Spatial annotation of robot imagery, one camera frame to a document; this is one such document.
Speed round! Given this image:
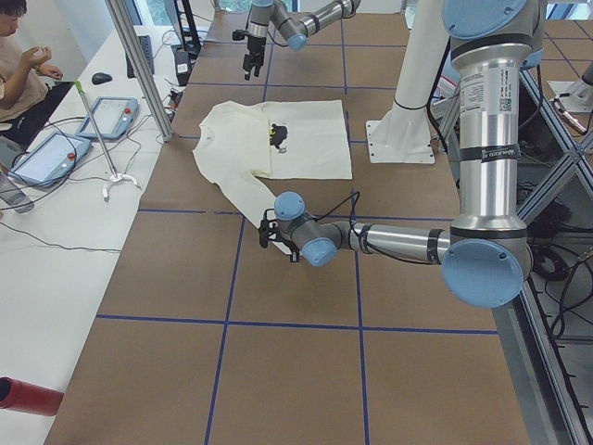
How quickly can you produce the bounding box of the red bottle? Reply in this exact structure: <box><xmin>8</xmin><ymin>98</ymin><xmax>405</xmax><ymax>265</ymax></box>
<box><xmin>1</xmin><ymin>376</ymin><xmax>64</xmax><ymax>416</ymax></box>

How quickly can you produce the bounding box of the black power adapter box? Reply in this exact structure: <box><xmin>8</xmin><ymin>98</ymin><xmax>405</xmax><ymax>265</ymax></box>
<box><xmin>173</xmin><ymin>48</ymin><xmax>192</xmax><ymax>86</ymax></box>

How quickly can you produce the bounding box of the cream long-sleeve cat shirt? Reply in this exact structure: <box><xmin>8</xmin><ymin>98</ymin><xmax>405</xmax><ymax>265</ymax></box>
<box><xmin>193</xmin><ymin>100</ymin><xmax>352</xmax><ymax>227</ymax></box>

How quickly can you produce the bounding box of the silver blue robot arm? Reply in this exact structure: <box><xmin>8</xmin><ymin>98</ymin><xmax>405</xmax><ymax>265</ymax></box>
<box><xmin>233</xmin><ymin>0</ymin><xmax>360</xmax><ymax>81</ymax></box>
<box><xmin>259</xmin><ymin>1</ymin><xmax>545</xmax><ymax>308</ymax></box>

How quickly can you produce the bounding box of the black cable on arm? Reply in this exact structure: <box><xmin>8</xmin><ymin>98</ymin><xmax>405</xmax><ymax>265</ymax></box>
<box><xmin>286</xmin><ymin>190</ymin><xmax>372</xmax><ymax>263</ymax></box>

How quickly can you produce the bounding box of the near blue teach pendant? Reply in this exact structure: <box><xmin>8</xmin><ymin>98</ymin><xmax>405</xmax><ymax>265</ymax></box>
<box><xmin>8</xmin><ymin>132</ymin><xmax>91</xmax><ymax>187</ymax></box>

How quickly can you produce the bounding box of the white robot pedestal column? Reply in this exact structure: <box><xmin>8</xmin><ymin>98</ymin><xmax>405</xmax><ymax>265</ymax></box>
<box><xmin>366</xmin><ymin>0</ymin><xmax>449</xmax><ymax>164</ymax></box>

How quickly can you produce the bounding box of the blue teach pendant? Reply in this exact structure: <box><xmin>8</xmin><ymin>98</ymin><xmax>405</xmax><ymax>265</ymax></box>
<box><xmin>8</xmin><ymin>132</ymin><xmax>91</xmax><ymax>187</ymax></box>
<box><xmin>91</xmin><ymin>96</ymin><xmax>139</xmax><ymax>141</ymax></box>

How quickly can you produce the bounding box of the aluminium frame post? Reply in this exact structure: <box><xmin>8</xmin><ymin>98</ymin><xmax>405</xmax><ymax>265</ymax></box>
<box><xmin>105</xmin><ymin>0</ymin><xmax>173</xmax><ymax>142</ymax></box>

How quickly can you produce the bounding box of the metal stick with hook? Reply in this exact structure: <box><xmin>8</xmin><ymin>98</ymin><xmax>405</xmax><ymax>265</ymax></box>
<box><xmin>74</xmin><ymin>80</ymin><xmax>141</xmax><ymax>203</ymax></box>

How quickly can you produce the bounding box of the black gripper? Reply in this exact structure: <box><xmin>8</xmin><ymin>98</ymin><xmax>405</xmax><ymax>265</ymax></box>
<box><xmin>258</xmin><ymin>218</ymin><xmax>280</xmax><ymax>248</ymax></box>
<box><xmin>243</xmin><ymin>35</ymin><xmax>266</xmax><ymax>81</ymax></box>

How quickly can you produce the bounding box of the person in beige shirt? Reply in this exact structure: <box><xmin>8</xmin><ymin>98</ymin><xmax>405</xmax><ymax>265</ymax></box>
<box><xmin>1</xmin><ymin>1</ymin><xmax>72</xmax><ymax>147</ymax></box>

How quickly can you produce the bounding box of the black computer mouse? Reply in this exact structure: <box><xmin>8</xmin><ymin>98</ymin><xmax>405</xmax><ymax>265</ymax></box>
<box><xmin>91</xmin><ymin>72</ymin><xmax>113</xmax><ymax>85</ymax></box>

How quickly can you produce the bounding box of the far blue teach pendant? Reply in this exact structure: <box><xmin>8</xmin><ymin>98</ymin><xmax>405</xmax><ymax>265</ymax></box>
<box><xmin>91</xmin><ymin>96</ymin><xmax>139</xmax><ymax>141</ymax></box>

